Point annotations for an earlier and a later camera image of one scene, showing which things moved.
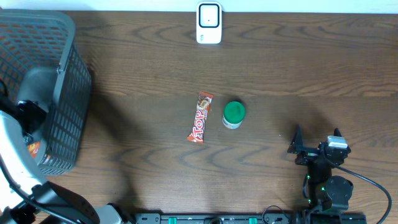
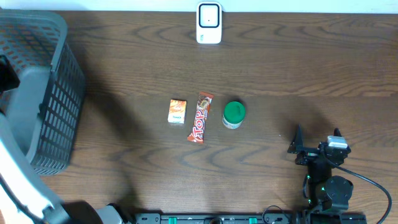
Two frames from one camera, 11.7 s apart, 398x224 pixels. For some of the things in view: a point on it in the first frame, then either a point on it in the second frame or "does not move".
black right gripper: [297, 144] does not move
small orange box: [33, 148] → [177, 111]
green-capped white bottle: [234, 114] does not move
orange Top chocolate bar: [203, 104] does not move
